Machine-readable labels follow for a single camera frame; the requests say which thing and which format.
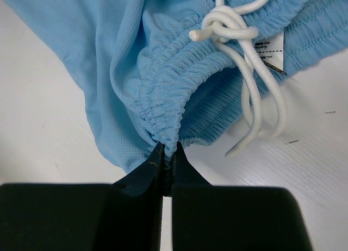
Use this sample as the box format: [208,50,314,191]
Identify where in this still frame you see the light blue shorts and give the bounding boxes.
[3,0,347,172]

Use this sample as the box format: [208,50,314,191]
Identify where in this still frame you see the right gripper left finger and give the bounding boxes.
[1,144,164,250]

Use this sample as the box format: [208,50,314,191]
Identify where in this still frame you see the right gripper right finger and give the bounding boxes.
[171,143,313,250]

